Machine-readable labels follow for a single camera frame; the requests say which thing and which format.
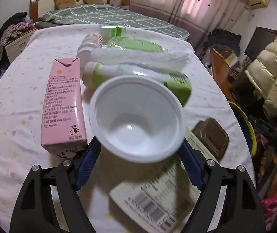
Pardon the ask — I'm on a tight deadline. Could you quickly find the yellow rimmed trash bin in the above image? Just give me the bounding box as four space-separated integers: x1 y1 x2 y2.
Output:
228 101 257 157

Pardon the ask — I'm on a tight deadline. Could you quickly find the left brown pillow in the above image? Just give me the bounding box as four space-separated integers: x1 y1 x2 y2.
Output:
54 0 77 10

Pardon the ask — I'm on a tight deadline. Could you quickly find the brown plastic box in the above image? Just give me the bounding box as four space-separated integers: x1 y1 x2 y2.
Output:
192 118 229 161

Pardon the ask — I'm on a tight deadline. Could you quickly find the green plaid bed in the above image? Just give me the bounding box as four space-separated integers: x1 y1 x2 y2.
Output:
39 4 190 41

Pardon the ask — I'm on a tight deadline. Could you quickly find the dark clothes pile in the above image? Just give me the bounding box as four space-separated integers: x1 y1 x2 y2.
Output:
199 28 242 59

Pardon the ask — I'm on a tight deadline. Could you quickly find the woven basket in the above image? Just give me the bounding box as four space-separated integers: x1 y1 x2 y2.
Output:
120 0 130 6

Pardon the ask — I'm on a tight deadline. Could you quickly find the wooden headboard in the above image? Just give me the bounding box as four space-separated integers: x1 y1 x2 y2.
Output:
30 0 110 22

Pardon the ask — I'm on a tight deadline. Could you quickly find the wooden low cabinet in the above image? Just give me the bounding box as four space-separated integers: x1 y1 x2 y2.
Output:
209 47 241 104

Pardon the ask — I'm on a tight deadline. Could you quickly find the white towel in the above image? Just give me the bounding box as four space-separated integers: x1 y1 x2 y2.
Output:
77 48 191 72

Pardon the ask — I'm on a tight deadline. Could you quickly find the wall air conditioner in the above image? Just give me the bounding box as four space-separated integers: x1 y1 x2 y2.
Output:
248 0 270 10

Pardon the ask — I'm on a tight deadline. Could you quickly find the clothes pile on nightstand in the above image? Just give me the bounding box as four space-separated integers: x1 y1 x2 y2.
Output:
0 12 34 72

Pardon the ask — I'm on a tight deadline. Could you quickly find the pink white curtain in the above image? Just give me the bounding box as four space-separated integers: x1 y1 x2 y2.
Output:
130 0 248 49

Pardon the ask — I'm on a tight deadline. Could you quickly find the green wet wipes pack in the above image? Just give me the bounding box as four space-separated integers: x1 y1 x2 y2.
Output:
106 36 164 53

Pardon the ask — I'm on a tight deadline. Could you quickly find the green white drink bottle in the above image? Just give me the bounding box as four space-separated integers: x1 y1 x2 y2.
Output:
82 62 192 106

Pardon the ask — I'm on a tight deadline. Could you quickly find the clear green lidded jar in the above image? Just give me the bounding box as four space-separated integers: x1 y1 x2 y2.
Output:
101 23 126 40

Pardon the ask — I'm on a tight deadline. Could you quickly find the white barcode carton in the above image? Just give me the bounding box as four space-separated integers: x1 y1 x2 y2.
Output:
108 127 219 233

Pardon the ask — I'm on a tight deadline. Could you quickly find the black television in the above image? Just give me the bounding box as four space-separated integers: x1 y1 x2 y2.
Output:
244 27 277 61

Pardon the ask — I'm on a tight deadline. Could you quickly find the pink milk carton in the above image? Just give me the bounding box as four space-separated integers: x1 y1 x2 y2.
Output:
41 57 87 159

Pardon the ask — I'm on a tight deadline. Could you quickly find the white pill bottle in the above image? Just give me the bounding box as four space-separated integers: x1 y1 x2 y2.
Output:
77 33 103 53

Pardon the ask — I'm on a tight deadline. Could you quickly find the cream puffer jacket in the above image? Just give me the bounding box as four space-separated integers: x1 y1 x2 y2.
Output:
245 40 277 119

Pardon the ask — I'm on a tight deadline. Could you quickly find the white nightstand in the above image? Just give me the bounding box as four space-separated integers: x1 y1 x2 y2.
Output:
5 27 38 64

